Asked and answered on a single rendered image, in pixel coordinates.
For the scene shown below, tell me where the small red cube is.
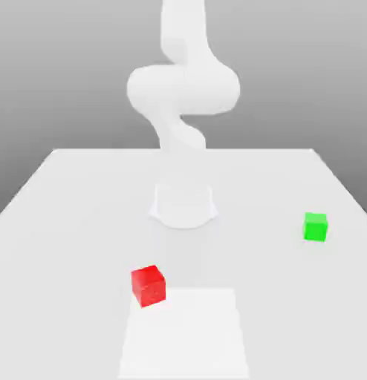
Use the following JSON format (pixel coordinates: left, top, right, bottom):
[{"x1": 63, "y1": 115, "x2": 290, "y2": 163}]
[{"x1": 130, "y1": 264, "x2": 167, "y2": 309}]

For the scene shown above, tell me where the small green cube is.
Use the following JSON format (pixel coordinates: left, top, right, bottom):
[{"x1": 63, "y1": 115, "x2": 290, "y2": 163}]
[{"x1": 302, "y1": 212, "x2": 328, "y2": 243}]

